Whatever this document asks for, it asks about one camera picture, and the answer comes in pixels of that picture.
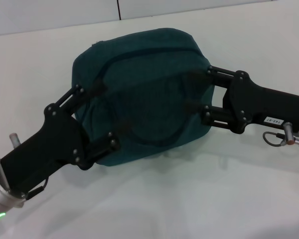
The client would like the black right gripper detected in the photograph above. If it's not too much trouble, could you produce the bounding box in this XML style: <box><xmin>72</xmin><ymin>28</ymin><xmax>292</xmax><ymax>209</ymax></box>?
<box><xmin>185</xmin><ymin>66</ymin><xmax>299</xmax><ymax>135</ymax></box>

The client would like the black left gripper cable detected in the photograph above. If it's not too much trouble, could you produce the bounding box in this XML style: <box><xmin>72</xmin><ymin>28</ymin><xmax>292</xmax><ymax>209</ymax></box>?
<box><xmin>26</xmin><ymin>176</ymin><xmax>50</xmax><ymax>200</ymax></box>

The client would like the dark teal fabric lunch bag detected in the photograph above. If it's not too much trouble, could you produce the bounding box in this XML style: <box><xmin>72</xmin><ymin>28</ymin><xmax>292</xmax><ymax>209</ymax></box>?
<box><xmin>71</xmin><ymin>27</ymin><xmax>214</xmax><ymax>167</ymax></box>

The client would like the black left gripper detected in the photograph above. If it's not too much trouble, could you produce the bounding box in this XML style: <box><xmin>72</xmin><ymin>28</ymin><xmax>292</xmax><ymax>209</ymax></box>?
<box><xmin>0</xmin><ymin>81</ymin><xmax>132</xmax><ymax>200</ymax></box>

